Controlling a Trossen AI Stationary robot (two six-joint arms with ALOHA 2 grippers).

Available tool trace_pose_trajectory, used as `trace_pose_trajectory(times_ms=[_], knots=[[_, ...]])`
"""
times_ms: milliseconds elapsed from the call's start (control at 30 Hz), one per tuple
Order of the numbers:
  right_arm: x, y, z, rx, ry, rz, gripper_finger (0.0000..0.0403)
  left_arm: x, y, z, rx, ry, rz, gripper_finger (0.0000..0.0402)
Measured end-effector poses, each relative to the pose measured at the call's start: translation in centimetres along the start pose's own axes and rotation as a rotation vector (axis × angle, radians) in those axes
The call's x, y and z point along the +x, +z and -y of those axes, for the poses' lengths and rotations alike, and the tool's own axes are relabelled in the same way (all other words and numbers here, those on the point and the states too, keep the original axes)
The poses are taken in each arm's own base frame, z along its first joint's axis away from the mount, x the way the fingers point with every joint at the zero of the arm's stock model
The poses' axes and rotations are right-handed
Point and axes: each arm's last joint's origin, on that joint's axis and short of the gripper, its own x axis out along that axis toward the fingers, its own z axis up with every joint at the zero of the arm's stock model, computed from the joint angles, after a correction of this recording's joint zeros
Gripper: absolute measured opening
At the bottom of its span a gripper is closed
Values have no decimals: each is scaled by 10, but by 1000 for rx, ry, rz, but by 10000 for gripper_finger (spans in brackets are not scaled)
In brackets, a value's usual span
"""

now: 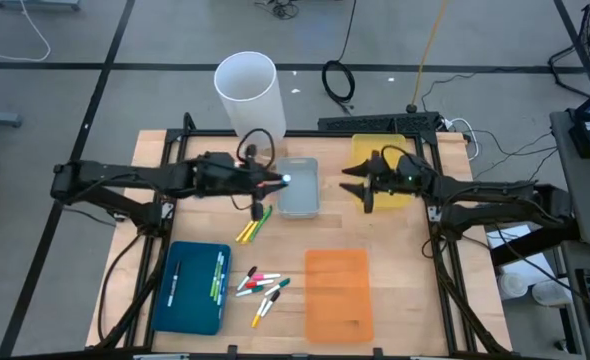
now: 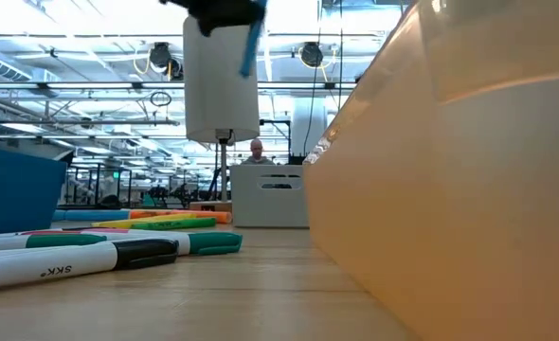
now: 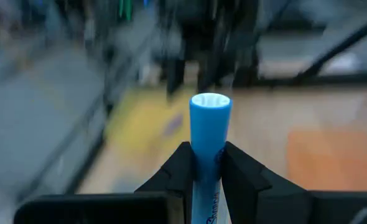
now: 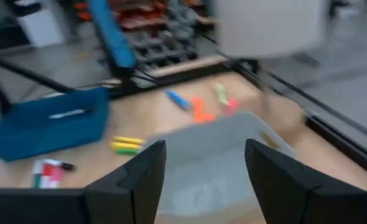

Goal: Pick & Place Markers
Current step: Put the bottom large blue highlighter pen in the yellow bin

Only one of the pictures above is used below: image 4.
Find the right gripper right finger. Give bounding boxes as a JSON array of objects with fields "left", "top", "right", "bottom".
[{"left": 244, "top": 138, "right": 324, "bottom": 224}]

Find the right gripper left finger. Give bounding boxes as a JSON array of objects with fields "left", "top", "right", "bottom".
[{"left": 83, "top": 139, "right": 167, "bottom": 224}]

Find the pink highlighter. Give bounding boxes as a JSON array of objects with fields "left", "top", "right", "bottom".
[{"left": 222, "top": 98, "right": 241, "bottom": 116}]

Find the blue highlighter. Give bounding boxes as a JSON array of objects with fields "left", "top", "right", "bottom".
[{"left": 164, "top": 88, "right": 192, "bottom": 111}]

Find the white marker black cap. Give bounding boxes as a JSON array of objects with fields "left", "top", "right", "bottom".
[
  {"left": 48, "top": 108, "right": 95, "bottom": 120},
  {"left": 43, "top": 159, "right": 77, "bottom": 172}
]

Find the orange highlighter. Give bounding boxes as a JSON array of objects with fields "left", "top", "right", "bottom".
[
  {"left": 192, "top": 96, "right": 205, "bottom": 123},
  {"left": 198, "top": 112, "right": 217, "bottom": 123}
]

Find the yellow highlighter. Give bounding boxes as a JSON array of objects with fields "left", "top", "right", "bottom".
[
  {"left": 111, "top": 135, "right": 145, "bottom": 145},
  {"left": 109, "top": 141, "right": 143, "bottom": 151}
]

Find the grey plastic bin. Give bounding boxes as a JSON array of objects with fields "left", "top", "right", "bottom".
[{"left": 143, "top": 111, "right": 297, "bottom": 218}]

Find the blue plastic tray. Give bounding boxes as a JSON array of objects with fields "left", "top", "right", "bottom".
[{"left": 0, "top": 86, "right": 110, "bottom": 162}]

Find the storage rack with bins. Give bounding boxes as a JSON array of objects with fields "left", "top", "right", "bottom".
[{"left": 74, "top": 0, "right": 217, "bottom": 69}]

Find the white shade wooden base lamp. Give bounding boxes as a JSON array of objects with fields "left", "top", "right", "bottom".
[{"left": 213, "top": 0, "right": 331, "bottom": 144}]

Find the white cabinet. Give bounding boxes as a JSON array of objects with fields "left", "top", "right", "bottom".
[{"left": 14, "top": 0, "right": 65, "bottom": 48}]

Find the blue upright post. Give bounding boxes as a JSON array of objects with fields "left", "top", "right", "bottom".
[{"left": 88, "top": 0, "right": 138, "bottom": 68}]

